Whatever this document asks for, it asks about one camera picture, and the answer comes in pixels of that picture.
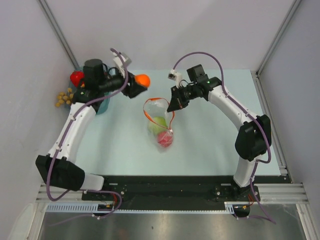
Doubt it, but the orange fruit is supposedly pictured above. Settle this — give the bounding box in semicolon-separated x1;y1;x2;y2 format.
134;74;151;88

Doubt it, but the aluminium rail frame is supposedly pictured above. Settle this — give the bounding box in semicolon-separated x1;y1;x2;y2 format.
35;183;309;204

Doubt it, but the clear zip top bag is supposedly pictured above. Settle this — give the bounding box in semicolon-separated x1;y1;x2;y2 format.
143;97;175;152

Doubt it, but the right corner aluminium post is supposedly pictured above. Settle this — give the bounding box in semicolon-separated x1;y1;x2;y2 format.
255;0;302;77

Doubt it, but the red apple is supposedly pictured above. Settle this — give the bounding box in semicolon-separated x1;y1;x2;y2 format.
156;131;173;148

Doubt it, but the corner aluminium post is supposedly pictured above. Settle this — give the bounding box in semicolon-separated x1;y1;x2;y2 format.
36;0;80;70
255;0;302;77

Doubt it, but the red bell pepper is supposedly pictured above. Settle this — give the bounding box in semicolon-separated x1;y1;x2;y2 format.
69;71;85;87

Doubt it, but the yellow grape bunch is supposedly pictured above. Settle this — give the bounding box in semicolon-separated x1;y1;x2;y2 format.
55;87;74;108

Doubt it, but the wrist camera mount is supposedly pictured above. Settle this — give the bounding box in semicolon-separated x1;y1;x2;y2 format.
168;69;183;88
112;52;132;78

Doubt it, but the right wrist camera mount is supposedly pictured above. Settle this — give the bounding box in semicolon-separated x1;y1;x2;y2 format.
168;69;183;88

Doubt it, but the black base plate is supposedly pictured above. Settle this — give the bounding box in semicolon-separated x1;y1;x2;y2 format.
81;175;254;211

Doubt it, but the teal plastic basket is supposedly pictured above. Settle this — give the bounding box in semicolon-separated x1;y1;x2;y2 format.
68;67;110;115

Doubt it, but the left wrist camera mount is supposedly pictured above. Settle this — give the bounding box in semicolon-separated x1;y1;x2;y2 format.
112;52;132;78

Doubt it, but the white cable duct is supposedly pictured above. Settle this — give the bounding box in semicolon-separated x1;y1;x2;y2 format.
46;203;234;214

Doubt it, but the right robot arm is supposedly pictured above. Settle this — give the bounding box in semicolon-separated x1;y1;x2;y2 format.
167;64;272;201

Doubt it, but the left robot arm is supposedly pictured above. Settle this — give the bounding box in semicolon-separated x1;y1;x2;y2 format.
35;57;150;200

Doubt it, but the green cabbage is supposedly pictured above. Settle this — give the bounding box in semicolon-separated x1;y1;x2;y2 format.
147;116;168;135

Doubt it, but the left corner aluminium post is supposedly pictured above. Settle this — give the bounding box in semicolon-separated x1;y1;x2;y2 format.
36;0;80;70

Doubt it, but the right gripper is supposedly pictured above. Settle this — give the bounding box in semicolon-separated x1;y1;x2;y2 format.
167;83;198;113

